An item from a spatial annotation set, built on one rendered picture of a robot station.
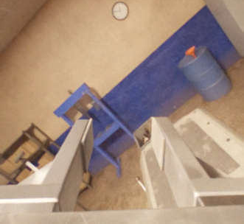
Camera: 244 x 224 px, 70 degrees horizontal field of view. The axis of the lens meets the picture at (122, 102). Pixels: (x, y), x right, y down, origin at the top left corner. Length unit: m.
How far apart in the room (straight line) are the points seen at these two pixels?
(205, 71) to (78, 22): 2.52
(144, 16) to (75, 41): 1.43
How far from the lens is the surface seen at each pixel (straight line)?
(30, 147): 4.30
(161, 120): 0.16
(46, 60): 3.98
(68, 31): 3.84
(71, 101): 3.43
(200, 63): 3.29
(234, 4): 3.79
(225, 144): 0.81
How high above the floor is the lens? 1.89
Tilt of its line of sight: 14 degrees down
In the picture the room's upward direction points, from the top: 44 degrees counter-clockwise
